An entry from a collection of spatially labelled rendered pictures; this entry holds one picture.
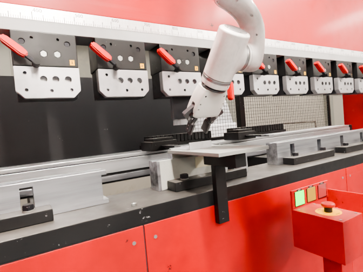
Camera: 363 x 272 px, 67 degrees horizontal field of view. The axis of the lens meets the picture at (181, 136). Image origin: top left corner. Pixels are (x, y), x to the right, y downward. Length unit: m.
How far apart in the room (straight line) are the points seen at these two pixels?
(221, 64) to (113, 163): 0.58
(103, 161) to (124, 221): 0.40
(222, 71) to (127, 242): 0.50
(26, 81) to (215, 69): 0.47
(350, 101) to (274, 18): 1.81
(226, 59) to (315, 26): 0.85
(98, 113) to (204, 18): 0.66
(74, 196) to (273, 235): 0.68
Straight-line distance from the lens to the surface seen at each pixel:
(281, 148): 1.24
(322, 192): 1.08
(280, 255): 1.12
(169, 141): 1.12
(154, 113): 1.45
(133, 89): 0.83
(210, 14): 1.06
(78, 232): 0.70
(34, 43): 0.80
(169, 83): 0.89
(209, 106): 0.80
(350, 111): 2.98
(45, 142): 1.31
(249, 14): 0.80
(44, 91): 0.77
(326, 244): 0.93
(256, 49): 0.79
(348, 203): 1.09
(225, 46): 0.72
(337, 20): 1.71
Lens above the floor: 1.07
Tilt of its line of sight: 2 degrees down
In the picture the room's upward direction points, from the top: 5 degrees counter-clockwise
